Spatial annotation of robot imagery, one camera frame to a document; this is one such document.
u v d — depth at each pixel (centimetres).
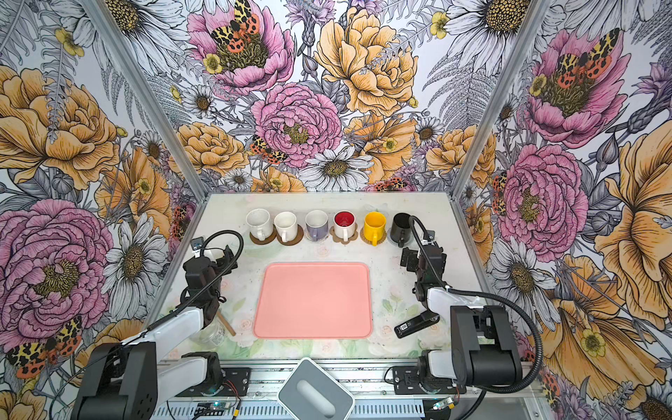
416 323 82
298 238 106
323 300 90
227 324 85
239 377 75
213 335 76
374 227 100
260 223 100
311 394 72
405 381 74
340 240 104
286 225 99
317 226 106
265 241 103
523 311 44
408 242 104
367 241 105
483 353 43
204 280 67
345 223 105
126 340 45
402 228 100
